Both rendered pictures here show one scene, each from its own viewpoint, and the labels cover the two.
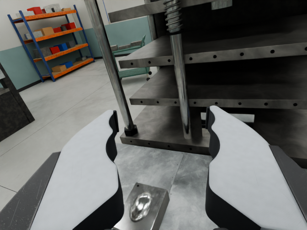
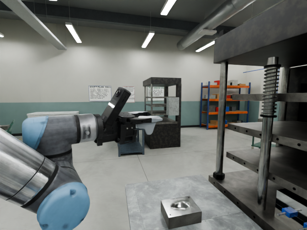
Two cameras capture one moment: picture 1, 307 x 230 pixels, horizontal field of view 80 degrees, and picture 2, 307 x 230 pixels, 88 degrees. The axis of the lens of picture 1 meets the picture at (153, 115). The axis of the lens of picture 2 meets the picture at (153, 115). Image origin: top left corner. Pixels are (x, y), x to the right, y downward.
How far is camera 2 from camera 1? 0.49 m
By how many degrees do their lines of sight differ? 49
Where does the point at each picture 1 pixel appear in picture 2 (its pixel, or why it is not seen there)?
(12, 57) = (191, 106)
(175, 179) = (217, 217)
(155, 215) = (182, 214)
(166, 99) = (251, 164)
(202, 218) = not seen: outside the picture
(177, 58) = (263, 134)
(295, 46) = not seen: outside the picture
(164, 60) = (256, 133)
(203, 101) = (281, 180)
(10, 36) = (196, 94)
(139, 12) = (250, 97)
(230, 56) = not seen: outside the picture
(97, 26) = (221, 100)
